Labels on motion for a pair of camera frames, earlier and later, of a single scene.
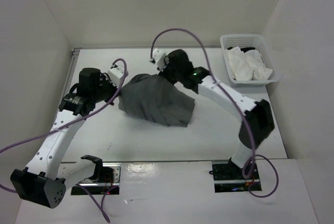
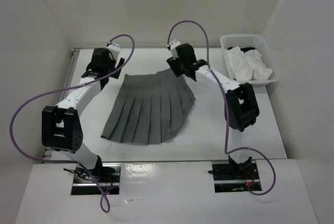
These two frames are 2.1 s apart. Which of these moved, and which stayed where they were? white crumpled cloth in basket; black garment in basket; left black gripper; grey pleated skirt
Moved: left black gripper; grey pleated skirt
Stayed: black garment in basket; white crumpled cloth in basket
